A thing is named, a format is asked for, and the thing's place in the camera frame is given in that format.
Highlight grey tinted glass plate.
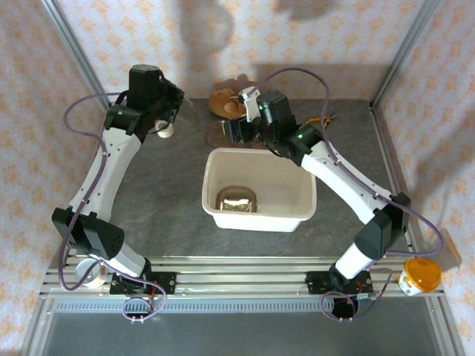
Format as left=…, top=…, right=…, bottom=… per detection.
left=215, top=184, right=260, bottom=215

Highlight white plastic bin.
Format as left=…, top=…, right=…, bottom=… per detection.
left=201, top=147, right=318, bottom=233

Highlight brown tinted glass plate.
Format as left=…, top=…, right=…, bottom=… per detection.
left=203, top=124, right=233, bottom=148

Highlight brown plush toy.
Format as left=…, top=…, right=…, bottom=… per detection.
left=208, top=77, right=248, bottom=118

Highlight small white cup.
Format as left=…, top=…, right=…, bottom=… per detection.
left=155, top=119, right=174, bottom=139

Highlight perforated metal vent strip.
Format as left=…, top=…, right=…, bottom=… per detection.
left=55, top=300, right=428, bottom=313

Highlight silver tin can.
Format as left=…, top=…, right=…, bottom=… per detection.
left=73, top=257, right=108, bottom=290

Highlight cup with orange lid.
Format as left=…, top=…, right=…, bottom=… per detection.
left=398, top=257, right=442, bottom=297

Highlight yellow handled pliers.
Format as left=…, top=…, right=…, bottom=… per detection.
left=304, top=113, right=338, bottom=129

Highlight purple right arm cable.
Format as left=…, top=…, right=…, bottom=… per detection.
left=255, top=67, right=445, bottom=323

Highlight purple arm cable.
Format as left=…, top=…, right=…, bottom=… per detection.
left=255, top=67, right=445, bottom=323
left=59, top=92, right=168, bottom=323

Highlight aluminium side rail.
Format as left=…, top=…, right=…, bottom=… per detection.
left=369, top=103, right=419, bottom=259
left=47, top=102, right=119, bottom=268

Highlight aluminium frame post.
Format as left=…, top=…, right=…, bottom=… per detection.
left=39, top=0, right=114, bottom=108
left=369, top=0, right=445, bottom=111

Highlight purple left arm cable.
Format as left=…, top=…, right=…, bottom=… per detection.
left=59, top=92, right=168, bottom=323

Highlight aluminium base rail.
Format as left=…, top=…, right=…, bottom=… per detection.
left=39, top=255, right=446, bottom=300

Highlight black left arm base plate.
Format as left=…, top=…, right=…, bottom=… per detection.
left=109, top=271, right=177, bottom=297

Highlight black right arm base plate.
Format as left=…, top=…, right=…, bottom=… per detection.
left=306, top=270, right=373, bottom=296

